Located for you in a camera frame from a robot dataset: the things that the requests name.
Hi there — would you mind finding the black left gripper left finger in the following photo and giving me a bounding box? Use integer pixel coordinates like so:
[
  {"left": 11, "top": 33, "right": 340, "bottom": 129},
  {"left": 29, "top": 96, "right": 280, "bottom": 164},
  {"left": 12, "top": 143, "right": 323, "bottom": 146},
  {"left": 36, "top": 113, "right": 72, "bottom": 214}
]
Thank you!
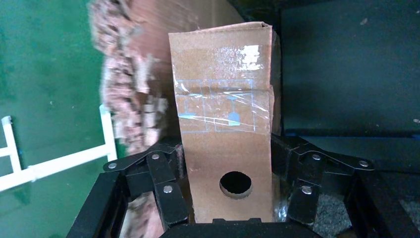
[{"left": 103, "top": 143, "right": 190, "bottom": 230}]

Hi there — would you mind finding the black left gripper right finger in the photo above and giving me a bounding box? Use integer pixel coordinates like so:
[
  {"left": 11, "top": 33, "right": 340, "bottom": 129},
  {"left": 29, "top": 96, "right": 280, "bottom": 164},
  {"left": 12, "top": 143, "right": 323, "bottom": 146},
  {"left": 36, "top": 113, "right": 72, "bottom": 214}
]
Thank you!
[{"left": 271, "top": 135, "right": 375, "bottom": 225}]

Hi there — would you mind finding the small taped cardboard box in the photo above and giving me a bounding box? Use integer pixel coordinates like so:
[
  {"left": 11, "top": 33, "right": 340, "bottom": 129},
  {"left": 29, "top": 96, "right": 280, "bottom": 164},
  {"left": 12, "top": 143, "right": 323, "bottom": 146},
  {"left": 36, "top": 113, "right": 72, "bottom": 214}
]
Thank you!
[{"left": 168, "top": 21, "right": 282, "bottom": 224}]

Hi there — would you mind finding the large open cardboard carton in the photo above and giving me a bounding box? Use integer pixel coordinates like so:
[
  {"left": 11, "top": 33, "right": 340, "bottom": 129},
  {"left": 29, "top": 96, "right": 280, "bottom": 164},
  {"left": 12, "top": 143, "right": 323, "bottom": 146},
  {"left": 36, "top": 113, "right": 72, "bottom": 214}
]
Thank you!
[{"left": 88, "top": 0, "right": 283, "bottom": 238}]

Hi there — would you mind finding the black foam block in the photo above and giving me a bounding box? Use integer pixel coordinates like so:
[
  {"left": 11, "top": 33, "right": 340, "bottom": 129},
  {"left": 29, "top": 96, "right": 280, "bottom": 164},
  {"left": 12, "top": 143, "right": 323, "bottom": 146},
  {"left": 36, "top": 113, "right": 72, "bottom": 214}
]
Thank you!
[{"left": 279, "top": 131, "right": 420, "bottom": 238}]

